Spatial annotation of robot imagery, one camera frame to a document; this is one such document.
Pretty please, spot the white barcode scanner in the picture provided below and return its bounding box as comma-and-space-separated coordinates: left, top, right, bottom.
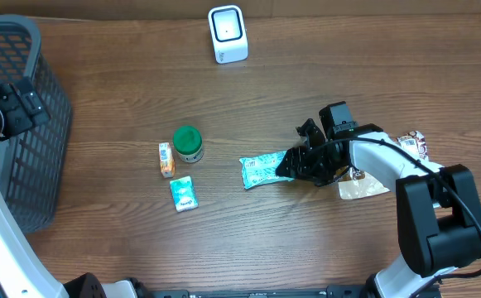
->
208, 5, 248, 65

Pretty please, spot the cream brown snack pouch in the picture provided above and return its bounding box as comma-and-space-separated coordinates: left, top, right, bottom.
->
338, 131, 429, 200

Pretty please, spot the small teal tissue pack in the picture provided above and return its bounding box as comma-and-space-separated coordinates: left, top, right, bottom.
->
170, 176, 199, 212

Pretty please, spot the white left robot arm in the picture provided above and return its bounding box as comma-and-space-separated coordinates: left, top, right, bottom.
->
0, 79, 137, 298

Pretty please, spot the small orange carton box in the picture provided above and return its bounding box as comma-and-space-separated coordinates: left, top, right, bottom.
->
158, 142, 176, 178

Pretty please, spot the green lid seasoning jar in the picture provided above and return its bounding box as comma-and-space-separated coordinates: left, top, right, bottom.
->
172, 126, 204, 163

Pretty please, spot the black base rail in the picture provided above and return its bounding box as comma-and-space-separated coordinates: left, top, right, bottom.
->
148, 286, 363, 298

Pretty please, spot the grey plastic mesh basket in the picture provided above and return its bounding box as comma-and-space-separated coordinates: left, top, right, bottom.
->
0, 15, 73, 233

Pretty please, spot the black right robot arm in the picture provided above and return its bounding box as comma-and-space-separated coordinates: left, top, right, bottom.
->
276, 102, 481, 298

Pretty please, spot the teal snack packet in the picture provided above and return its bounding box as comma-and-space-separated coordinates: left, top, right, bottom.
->
239, 151, 293, 190

